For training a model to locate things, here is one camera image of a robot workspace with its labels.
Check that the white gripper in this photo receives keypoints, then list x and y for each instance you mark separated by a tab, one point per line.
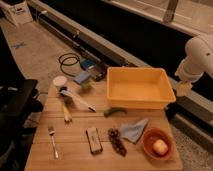
183	88

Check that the dark grape bunch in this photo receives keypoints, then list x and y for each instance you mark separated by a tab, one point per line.
114	138

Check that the green pepper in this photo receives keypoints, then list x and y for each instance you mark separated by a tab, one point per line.
112	110

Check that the white round cup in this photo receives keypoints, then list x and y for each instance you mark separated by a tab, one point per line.
59	81

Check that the brown rectangular block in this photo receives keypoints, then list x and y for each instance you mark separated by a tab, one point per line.
94	141

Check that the blue cloth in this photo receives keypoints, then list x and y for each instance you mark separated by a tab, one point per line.
132	132

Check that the metal floor rail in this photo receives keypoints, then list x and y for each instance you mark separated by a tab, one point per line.
116	35

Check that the white cardboard box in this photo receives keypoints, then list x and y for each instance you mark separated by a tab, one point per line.
17	14

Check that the black chair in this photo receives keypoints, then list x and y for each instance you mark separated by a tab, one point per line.
12	119

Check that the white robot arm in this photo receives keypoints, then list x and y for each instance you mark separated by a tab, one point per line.
198	60

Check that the yellow plastic tray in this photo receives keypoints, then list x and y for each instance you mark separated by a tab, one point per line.
139	88

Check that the blue black device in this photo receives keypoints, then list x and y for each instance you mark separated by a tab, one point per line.
93	69

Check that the yellow apple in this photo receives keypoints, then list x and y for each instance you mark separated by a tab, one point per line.
160	147

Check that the orange bowl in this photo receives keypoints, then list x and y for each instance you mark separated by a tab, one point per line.
149	137

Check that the green cup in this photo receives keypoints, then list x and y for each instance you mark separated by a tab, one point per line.
86	85

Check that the silver fork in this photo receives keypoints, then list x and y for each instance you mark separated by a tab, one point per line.
51	132

